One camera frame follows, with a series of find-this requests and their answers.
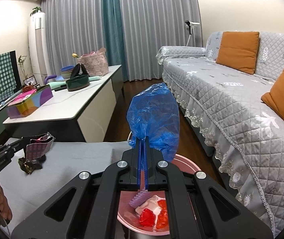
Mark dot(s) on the white coffee table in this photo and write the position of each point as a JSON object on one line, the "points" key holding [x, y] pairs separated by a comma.
{"points": [[78, 116]]}

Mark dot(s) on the teal curtain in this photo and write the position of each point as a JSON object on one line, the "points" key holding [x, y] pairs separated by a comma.
{"points": [[114, 35]]}

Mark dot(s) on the large red plastic bag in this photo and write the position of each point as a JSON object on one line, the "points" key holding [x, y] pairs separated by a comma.
{"points": [[162, 217]]}

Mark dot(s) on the blue plastic bag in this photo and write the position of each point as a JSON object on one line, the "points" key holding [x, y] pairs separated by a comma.
{"points": [[154, 114]]}

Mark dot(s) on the white standing air conditioner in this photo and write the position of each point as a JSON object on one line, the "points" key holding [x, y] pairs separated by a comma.
{"points": [[38, 47]]}

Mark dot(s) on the dark green round tin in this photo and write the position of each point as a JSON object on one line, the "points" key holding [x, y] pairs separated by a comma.
{"points": [[77, 83]]}

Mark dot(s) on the grey table mat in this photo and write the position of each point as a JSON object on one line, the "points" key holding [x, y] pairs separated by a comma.
{"points": [[25, 193]]}

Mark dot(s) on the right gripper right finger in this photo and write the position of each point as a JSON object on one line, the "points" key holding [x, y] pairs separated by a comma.
{"points": [[199, 207]]}

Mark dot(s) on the grey quilted sofa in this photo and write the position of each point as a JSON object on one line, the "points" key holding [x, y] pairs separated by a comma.
{"points": [[225, 106]]}

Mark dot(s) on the pink trash bin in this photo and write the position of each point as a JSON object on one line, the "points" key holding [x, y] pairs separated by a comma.
{"points": [[130, 219]]}

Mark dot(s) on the small photo frame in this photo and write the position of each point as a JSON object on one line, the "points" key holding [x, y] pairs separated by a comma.
{"points": [[30, 81]]}

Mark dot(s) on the bamboo plant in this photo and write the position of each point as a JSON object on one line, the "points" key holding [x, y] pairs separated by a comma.
{"points": [[23, 67]]}

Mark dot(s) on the maroon patterned wrapper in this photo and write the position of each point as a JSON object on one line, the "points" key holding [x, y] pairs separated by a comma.
{"points": [[37, 146]]}

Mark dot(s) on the grey curtain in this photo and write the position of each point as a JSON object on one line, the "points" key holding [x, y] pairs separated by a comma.
{"points": [[75, 26]]}

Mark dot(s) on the cream paper bag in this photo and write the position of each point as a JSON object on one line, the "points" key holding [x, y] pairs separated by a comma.
{"points": [[151, 204]]}

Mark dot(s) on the pink lace basket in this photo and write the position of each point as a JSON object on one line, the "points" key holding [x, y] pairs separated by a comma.
{"points": [[95, 63]]}

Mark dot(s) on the black gold patterned wrapper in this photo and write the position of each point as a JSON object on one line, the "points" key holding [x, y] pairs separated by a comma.
{"points": [[30, 166]]}

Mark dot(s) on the stacked coloured bowls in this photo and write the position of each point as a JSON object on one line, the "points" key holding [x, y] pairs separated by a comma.
{"points": [[65, 73]]}

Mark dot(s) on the small red plastic bag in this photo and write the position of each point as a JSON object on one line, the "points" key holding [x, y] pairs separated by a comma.
{"points": [[147, 218]]}

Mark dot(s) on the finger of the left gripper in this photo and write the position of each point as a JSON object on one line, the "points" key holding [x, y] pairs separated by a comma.
{"points": [[15, 146]]}

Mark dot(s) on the colourful gift box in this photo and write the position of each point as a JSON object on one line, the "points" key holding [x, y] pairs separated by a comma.
{"points": [[26, 103]]}

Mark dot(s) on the black hat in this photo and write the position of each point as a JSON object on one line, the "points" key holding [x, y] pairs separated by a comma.
{"points": [[79, 69]]}

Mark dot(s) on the orange cushion far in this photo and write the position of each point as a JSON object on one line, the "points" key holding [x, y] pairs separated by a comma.
{"points": [[238, 50]]}

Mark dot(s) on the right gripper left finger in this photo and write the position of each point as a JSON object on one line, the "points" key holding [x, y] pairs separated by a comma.
{"points": [[87, 206]]}

